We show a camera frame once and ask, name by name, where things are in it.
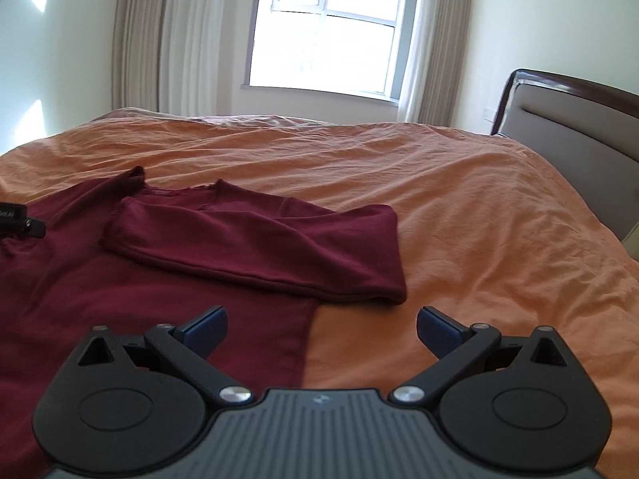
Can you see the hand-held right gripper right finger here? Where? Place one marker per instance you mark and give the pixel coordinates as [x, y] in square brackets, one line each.
[438, 330]

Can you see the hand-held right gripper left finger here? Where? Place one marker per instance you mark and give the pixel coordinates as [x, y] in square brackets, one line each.
[205, 330]

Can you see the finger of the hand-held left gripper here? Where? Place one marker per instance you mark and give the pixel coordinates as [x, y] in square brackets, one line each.
[20, 223]

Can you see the maroon long-sleeve shirt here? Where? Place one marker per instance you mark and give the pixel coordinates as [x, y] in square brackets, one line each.
[199, 254]

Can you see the orange bed cover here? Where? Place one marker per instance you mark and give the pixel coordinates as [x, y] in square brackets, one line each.
[449, 199]

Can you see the upholstered wooden headboard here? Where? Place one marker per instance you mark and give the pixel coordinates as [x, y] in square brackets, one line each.
[564, 134]

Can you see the beige curtain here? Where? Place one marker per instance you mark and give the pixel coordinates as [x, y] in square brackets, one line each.
[439, 40]
[169, 35]

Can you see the window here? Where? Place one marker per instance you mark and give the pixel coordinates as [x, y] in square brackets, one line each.
[329, 25]

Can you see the white wall switch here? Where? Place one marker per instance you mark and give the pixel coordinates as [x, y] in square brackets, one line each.
[488, 113]

